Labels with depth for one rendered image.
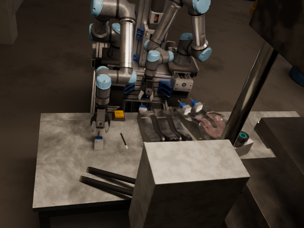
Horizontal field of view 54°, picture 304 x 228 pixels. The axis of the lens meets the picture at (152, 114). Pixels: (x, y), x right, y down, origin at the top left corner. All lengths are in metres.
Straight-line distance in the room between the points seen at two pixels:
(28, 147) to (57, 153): 1.18
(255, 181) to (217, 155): 0.29
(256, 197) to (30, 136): 2.32
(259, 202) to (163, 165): 0.43
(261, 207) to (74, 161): 1.03
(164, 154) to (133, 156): 0.90
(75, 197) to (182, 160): 0.82
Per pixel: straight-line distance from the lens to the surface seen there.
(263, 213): 1.13
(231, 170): 0.94
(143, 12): 2.27
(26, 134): 3.08
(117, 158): 1.76
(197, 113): 2.14
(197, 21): 1.94
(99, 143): 1.76
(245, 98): 1.06
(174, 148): 0.93
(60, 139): 1.86
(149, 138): 1.73
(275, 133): 1.03
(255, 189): 1.18
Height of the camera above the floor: 2.11
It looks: 39 degrees down
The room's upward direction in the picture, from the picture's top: 13 degrees clockwise
